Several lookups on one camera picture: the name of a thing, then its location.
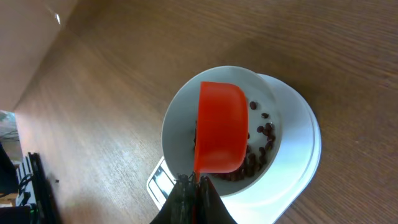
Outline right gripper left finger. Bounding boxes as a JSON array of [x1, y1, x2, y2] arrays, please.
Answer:
[[150, 173, 197, 224]]

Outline black metal rack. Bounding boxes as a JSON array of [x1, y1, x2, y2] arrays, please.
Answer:
[[16, 152, 62, 224]]

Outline beans in white bowl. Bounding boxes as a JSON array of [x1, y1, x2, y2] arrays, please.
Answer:
[[194, 100, 276, 182]]

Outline white digital kitchen scale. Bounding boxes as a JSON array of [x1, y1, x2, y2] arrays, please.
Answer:
[[146, 75, 322, 223]]

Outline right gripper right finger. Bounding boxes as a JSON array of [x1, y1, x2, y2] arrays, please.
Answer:
[[196, 176, 236, 224]]

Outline white round bowl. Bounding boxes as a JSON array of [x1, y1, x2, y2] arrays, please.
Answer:
[[161, 66, 282, 197]]

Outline orange measuring scoop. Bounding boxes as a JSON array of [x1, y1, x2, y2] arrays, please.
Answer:
[[191, 81, 249, 224]]

